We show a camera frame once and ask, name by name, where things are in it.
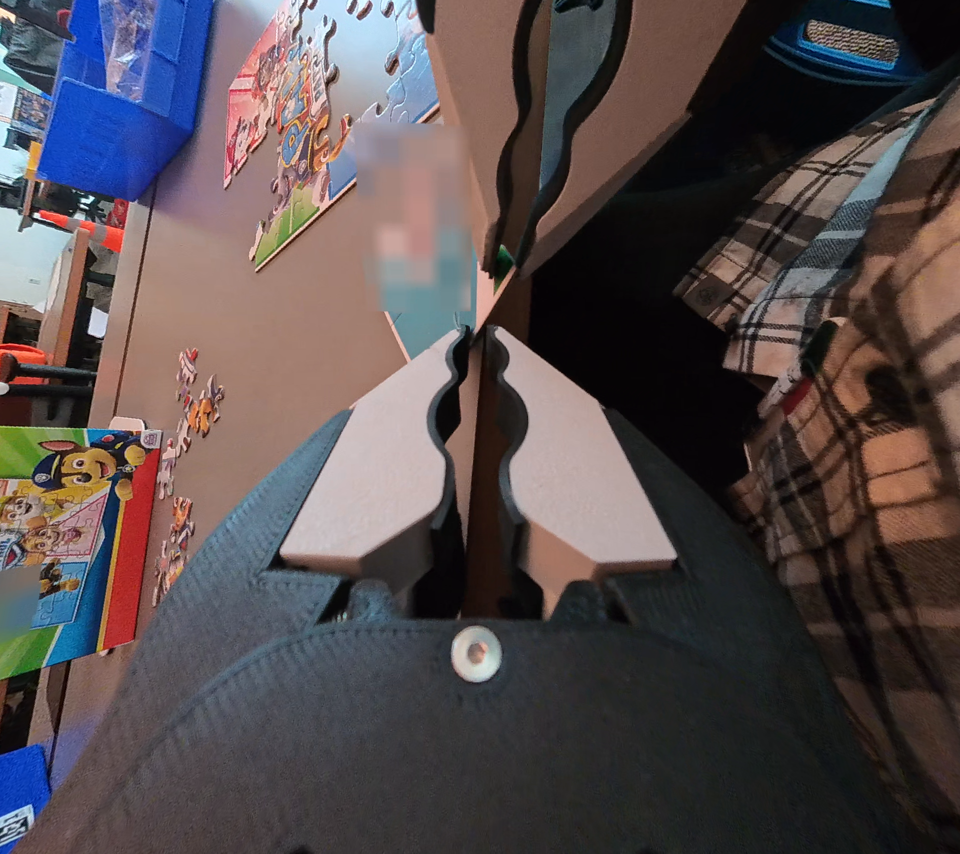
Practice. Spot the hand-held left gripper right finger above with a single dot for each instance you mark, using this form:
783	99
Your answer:
592	487

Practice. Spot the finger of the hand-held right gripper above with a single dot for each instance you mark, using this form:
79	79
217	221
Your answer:
472	7
690	7

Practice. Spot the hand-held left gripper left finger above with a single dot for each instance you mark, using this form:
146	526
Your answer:
367	487

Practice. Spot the assembled teal puzzle section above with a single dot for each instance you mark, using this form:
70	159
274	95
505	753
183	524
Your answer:
416	337

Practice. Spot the orange dog face puzzle piece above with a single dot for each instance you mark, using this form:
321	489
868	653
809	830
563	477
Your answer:
202	412

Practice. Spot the assembled pink red puzzle section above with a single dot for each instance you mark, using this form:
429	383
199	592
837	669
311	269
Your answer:
247	97

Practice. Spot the teal green corner puzzle piece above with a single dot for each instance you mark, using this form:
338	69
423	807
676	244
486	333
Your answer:
501	262

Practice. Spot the green puzzle section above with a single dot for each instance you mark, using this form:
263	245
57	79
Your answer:
292	232

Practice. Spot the white purple striped puzzle piece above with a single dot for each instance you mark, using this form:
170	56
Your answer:
186	374

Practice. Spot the white stand base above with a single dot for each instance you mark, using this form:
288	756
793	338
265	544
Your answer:
127	424

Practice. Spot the plaid shirt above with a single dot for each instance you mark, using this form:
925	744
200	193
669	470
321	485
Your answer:
862	457

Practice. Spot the clear plastic bag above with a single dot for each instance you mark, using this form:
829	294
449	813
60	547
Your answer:
131	14

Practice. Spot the colourful puzzle box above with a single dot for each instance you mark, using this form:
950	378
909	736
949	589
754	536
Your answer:
75	464

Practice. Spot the orange chair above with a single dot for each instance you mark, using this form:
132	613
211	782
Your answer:
22	359

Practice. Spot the orange traffic cone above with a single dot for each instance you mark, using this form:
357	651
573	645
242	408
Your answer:
82	228

